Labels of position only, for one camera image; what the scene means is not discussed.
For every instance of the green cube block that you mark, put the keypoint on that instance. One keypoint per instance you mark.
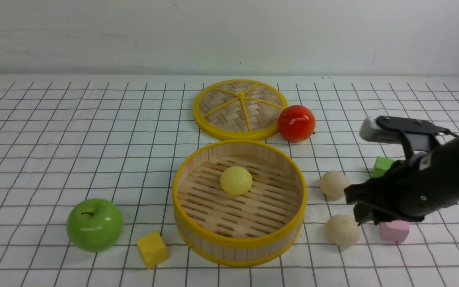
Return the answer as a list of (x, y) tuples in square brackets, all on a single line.
[(381, 166)]

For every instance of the bamboo steamer tray yellow rim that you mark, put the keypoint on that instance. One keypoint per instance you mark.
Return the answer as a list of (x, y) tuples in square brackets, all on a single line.
[(246, 230)]

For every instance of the beige bun lower right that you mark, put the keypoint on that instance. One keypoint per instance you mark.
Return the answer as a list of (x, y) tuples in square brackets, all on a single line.
[(342, 230)]

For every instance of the beige bun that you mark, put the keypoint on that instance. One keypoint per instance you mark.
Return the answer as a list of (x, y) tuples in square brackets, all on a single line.
[(333, 184), (342, 230)]

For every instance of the woven bamboo steamer lid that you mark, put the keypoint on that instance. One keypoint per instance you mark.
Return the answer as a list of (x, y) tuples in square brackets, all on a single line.
[(239, 109)]

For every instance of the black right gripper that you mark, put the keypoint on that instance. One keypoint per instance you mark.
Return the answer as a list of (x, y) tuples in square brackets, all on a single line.
[(408, 191)]

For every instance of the green apple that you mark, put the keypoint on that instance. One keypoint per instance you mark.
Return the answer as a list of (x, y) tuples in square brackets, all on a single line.
[(94, 225)]

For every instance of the red tomato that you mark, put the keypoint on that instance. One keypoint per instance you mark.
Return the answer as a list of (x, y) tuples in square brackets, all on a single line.
[(296, 123)]

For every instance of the pink cube block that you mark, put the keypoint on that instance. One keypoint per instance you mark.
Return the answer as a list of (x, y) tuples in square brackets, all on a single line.
[(395, 231)]

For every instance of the yellow cube block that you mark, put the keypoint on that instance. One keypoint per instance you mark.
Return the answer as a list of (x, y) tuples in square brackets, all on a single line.
[(152, 249)]

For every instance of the white grid tablecloth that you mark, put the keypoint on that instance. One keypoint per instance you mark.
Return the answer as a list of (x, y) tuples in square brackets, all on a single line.
[(64, 140)]

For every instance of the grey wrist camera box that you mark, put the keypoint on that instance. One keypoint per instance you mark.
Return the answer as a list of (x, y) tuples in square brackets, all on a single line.
[(370, 131)]

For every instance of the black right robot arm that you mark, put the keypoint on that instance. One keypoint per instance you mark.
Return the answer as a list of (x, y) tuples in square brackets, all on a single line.
[(420, 136)]

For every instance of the yellow bun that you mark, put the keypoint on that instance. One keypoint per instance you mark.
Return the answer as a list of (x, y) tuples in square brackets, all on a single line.
[(236, 180)]

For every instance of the beige bun upper right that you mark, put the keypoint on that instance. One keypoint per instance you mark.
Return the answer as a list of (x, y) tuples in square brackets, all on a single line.
[(333, 184)]

